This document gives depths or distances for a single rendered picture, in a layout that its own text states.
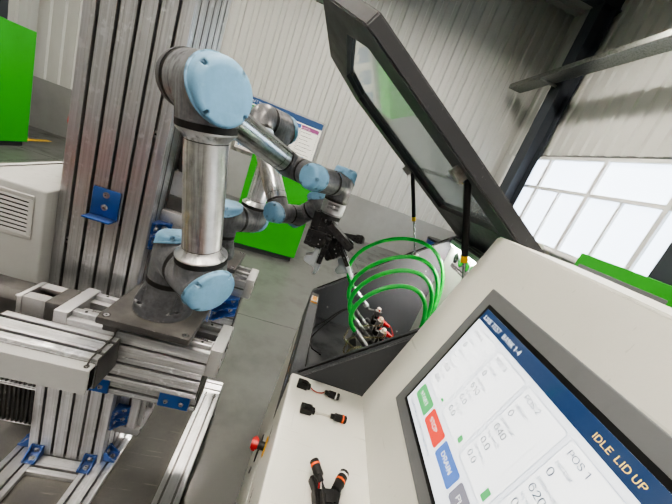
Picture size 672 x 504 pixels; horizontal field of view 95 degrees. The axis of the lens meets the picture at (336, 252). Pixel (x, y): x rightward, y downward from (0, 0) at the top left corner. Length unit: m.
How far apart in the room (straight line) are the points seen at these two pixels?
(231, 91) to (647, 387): 0.71
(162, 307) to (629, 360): 0.91
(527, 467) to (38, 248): 1.22
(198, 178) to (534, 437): 0.69
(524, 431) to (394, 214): 7.48
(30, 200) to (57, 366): 0.46
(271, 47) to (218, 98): 7.25
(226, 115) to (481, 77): 8.11
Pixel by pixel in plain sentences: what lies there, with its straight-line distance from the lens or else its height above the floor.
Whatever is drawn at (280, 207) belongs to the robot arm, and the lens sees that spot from 1.13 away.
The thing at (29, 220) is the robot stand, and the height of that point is 1.14.
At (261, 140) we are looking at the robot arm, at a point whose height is 1.56.
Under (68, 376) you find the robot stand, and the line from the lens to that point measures 0.97.
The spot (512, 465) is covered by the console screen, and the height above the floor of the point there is 1.29.
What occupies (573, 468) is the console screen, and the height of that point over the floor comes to 1.35.
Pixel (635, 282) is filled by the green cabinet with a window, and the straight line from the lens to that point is 3.71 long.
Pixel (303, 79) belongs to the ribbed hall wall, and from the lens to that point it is 7.70.
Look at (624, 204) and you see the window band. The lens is 6.06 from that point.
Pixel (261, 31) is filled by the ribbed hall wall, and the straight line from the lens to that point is 7.94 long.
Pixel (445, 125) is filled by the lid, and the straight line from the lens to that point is 0.79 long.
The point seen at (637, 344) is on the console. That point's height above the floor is 1.50.
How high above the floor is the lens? 1.58
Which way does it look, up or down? 15 degrees down
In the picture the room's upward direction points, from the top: 21 degrees clockwise
